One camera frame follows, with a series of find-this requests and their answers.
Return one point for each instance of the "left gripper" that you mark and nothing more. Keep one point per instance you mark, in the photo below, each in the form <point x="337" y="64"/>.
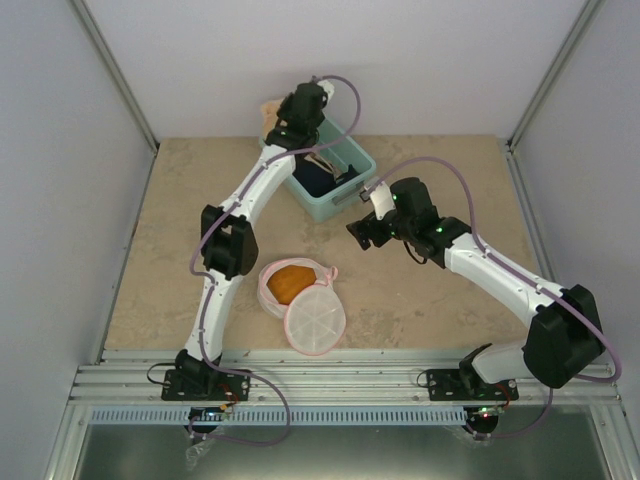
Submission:
<point x="284" y="109"/>

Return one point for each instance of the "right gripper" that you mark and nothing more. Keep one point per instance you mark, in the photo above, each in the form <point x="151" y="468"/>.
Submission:
<point x="359" y="230"/>

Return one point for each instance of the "white mesh laundry bag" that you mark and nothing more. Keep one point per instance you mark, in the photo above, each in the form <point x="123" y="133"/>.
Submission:
<point x="315" y="320"/>

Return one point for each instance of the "orange mesh garment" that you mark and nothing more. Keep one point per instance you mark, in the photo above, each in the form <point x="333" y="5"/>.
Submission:
<point x="286" y="283"/>

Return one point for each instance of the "peach beige bra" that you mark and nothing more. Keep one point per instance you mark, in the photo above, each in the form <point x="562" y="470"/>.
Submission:
<point x="269" y="112"/>

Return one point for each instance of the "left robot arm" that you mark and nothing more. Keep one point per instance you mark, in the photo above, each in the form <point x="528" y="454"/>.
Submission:
<point x="228" y="248"/>

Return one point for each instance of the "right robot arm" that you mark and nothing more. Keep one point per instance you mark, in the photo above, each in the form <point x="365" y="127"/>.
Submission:
<point x="563" y="325"/>

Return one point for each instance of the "teal plastic bin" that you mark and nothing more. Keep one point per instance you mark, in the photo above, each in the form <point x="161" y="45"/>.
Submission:
<point x="346" y="152"/>

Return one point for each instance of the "dark clothes in bin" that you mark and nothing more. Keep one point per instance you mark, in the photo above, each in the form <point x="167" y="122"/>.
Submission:
<point x="317" y="180"/>

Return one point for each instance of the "beige garment in bin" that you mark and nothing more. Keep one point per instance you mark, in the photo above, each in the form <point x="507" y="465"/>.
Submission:
<point x="323" y="164"/>

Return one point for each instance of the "right circuit board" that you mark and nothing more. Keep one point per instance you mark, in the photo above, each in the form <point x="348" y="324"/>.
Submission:
<point x="489" y="411"/>

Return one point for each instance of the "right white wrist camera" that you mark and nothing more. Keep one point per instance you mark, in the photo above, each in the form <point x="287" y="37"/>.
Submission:
<point x="379" y="194"/>

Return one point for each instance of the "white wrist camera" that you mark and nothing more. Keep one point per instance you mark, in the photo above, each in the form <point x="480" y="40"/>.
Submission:
<point x="328" y="88"/>
<point x="379" y="194"/>

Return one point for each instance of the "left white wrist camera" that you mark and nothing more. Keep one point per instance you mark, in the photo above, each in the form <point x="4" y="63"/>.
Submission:
<point x="328" y="88"/>

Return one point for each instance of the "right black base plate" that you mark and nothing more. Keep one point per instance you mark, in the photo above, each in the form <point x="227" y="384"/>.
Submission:
<point x="455" y="385"/>

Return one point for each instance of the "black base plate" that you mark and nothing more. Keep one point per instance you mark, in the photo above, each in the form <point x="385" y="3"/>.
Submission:
<point x="212" y="386"/>
<point x="455" y="385"/>

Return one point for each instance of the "left frame post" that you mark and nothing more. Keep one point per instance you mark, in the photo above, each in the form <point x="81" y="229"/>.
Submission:
<point x="90" y="26"/>

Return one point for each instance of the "frame post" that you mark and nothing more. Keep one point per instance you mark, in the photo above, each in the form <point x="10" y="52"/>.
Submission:
<point x="585" y="18"/>
<point x="90" y="26"/>

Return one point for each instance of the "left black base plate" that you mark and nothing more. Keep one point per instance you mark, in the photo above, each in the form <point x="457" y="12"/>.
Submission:
<point x="212" y="386"/>

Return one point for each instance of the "aluminium rail frame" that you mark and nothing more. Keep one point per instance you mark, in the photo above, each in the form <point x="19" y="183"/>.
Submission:
<point x="343" y="378"/>

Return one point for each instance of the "right frame post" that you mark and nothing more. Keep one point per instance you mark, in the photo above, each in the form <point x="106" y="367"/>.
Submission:
<point x="585" y="18"/>

